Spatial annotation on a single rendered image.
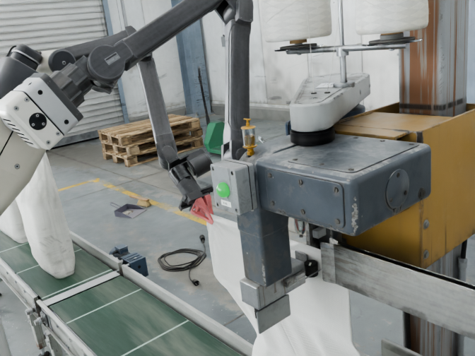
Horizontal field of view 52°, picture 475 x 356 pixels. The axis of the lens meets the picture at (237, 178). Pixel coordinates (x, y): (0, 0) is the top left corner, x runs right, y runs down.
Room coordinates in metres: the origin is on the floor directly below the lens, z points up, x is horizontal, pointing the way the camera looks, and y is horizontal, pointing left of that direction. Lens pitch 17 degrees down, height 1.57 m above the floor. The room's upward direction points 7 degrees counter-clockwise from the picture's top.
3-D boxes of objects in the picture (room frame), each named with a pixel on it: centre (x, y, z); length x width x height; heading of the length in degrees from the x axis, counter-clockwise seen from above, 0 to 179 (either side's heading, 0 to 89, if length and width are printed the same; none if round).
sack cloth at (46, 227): (2.60, 1.12, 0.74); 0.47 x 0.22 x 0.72; 36
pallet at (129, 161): (6.86, 1.16, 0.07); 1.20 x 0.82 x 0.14; 126
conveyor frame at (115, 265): (3.15, 1.55, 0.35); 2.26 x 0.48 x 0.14; 38
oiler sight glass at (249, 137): (0.93, -0.03, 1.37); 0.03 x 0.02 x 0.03; 38
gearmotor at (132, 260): (2.60, 0.72, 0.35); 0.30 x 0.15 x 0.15; 38
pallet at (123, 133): (6.83, 1.16, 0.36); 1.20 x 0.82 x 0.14; 124
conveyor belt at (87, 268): (3.17, 1.56, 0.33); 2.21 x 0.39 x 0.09; 38
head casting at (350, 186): (0.88, -0.18, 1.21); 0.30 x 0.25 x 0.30; 38
